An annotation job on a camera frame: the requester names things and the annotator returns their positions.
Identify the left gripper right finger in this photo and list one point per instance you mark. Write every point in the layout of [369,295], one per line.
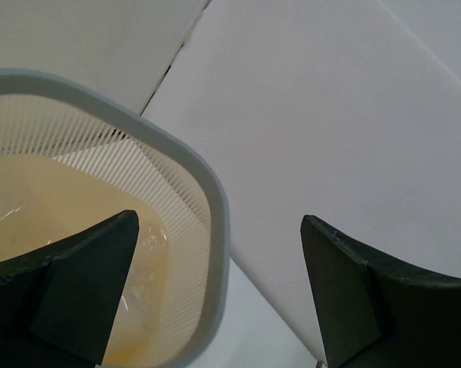
[375,310]

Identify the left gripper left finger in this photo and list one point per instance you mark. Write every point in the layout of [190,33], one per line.
[58,303]

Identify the clear crushed bottle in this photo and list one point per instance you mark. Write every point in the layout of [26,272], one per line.
[144,290]

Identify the square bottle beige label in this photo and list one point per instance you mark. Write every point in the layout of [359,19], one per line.
[13,196]

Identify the beige mesh waste bin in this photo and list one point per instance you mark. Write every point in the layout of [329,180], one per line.
[84,159]

